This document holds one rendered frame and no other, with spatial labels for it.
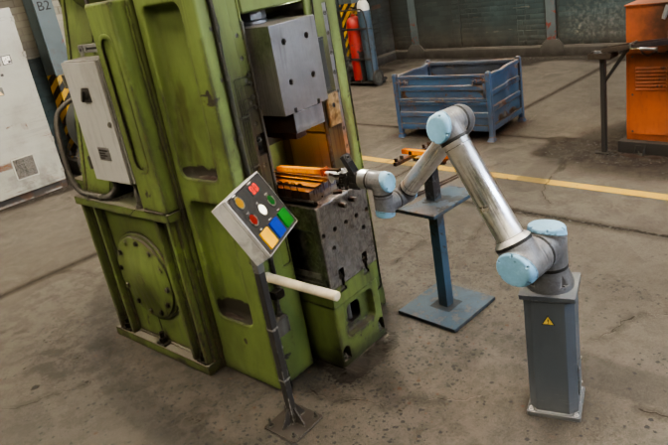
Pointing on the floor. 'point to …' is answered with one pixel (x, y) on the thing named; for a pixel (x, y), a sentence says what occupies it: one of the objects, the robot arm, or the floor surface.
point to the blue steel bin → (460, 92)
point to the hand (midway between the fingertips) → (327, 170)
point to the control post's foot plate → (305, 418)
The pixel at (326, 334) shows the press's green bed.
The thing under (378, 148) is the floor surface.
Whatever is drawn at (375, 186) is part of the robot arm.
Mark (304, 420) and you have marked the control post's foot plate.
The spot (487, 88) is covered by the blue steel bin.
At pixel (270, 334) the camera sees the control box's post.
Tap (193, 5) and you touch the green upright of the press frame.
